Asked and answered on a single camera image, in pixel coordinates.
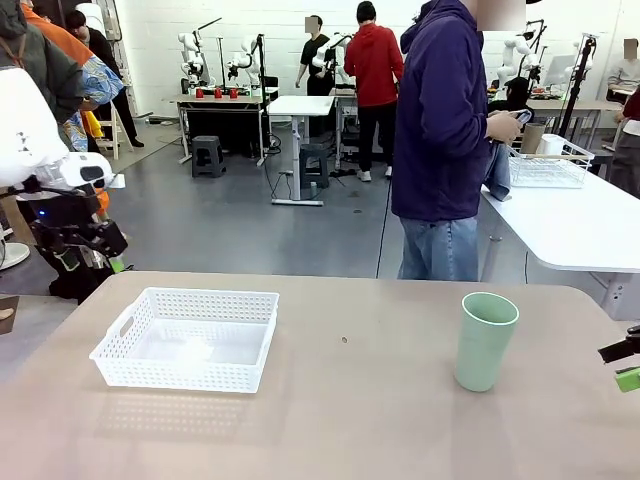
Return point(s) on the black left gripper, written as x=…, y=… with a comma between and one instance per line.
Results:
x=55, y=210

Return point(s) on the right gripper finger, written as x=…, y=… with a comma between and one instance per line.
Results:
x=630, y=380
x=622, y=347

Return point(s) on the light green cup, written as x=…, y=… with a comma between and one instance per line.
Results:
x=485, y=350

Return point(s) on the white perforated plastic basket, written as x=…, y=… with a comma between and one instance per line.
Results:
x=190, y=345

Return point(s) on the blue-grey cloth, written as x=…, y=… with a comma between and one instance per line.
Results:
x=499, y=172

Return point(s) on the smartphone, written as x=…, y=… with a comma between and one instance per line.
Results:
x=524, y=116

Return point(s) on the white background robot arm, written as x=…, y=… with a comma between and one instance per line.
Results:
x=517, y=55
x=247, y=60
x=191, y=60
x=325, y=52

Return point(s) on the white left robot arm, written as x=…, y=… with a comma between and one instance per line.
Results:
x=25, y=125

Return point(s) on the person's right hand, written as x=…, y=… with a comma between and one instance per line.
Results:
x=505, y=129

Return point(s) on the white round fan base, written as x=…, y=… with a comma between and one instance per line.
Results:
x=12, y=257

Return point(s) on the brown cardboard box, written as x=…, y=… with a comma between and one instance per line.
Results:
x=9, y=312

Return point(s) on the wooden step stool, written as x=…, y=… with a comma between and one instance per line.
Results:
x=117, y=135

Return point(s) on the large white table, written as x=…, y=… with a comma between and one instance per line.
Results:
x=575, y=225

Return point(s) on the grey plastic stool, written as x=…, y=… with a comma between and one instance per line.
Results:
x=208, y=155
x=314, y=165

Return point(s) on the person in orange patterned clothes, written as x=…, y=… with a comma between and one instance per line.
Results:
x=97, y=80

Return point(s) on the person in black jacket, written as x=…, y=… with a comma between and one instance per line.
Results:
x=107, y=70

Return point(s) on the dark framed work desk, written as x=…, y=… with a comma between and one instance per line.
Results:
x=220, y=115

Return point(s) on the person in grey puffer jacket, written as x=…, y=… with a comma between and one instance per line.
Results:
x=30, y=55

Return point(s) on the person in dark red top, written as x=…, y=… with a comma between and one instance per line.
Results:
x=629, y=145

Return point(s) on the white cup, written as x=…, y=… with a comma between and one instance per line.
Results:
x=551, y=145

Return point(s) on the beige long desk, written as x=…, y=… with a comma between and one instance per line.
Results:
x=575, y=105

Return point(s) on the white standing desk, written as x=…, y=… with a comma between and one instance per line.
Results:
x=300, y=106

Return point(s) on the seated person in light sweater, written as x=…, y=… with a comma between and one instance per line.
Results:
x=625, y=72

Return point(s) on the black tripod stand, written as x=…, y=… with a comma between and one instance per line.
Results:
x=582, y=75

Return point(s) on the seated person in black cap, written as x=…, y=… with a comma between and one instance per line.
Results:
x=512, y=95

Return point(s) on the grey monitor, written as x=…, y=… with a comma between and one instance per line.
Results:
x=559, y=70

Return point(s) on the person in purple hoodie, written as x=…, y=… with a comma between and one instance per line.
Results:
x=440, y=125

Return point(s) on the person in black T-shirt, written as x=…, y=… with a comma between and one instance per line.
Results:
x=316, y=65

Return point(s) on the beige desk white legs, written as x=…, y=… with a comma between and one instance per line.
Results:
x=345, y=95

